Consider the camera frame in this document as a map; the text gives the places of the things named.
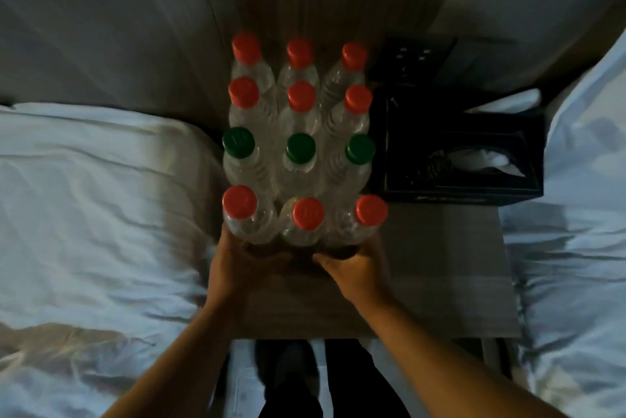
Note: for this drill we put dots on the clear green-capped water bottle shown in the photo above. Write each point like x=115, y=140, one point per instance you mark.
x=238, y=142
x=301, y=147
x=360, y=149

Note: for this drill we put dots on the wooden nightstand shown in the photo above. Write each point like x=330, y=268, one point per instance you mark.
x=440, y=280

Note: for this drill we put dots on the group of red-capped bottles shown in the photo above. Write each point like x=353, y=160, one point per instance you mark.
x=302, y=97

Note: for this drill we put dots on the person's left thumb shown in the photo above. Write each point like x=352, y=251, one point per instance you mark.
x=269, y=262

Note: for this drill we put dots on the black switch panel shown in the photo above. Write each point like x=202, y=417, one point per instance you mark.
x=415, y=58

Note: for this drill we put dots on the person's right hand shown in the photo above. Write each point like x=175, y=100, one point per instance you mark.
x=364, y=280

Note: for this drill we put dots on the black tissue box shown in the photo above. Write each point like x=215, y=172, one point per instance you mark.
x=415, y=158

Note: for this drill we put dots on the person's left forearm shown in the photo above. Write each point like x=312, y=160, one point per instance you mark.
x=171, y=364

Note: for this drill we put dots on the white card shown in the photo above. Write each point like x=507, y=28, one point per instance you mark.
x=508, y=100

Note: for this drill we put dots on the person's right forearm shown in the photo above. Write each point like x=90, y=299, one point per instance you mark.
x=455, y=368

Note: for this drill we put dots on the person's dark trousers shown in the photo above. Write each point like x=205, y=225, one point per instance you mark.
x=352, y=383

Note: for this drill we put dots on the clear red-capped water bottle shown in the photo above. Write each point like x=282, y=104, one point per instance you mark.
x=239, y=201
x=371, y=211

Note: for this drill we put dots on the white tissue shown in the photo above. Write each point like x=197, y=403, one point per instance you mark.
x=484, y=161

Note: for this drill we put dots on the white bed sheet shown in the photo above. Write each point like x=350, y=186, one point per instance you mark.
x=98, y=217

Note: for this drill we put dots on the person's left hand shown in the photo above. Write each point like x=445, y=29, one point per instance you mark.
x=230, y=273

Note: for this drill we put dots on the person's right thumb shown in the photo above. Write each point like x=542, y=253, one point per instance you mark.
x=330, y=265

